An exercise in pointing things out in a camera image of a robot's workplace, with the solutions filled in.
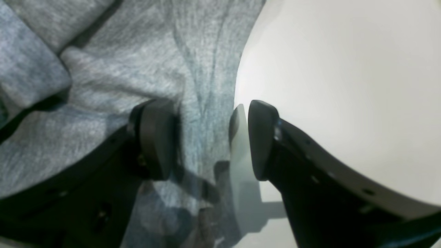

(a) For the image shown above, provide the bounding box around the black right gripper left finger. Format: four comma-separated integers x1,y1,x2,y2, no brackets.
0,99,177,248

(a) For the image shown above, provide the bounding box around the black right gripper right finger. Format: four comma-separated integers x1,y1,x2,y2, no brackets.
248,100,441,248

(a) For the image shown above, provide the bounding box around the grey T-shirt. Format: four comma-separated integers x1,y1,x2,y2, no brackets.
1,0,266,248

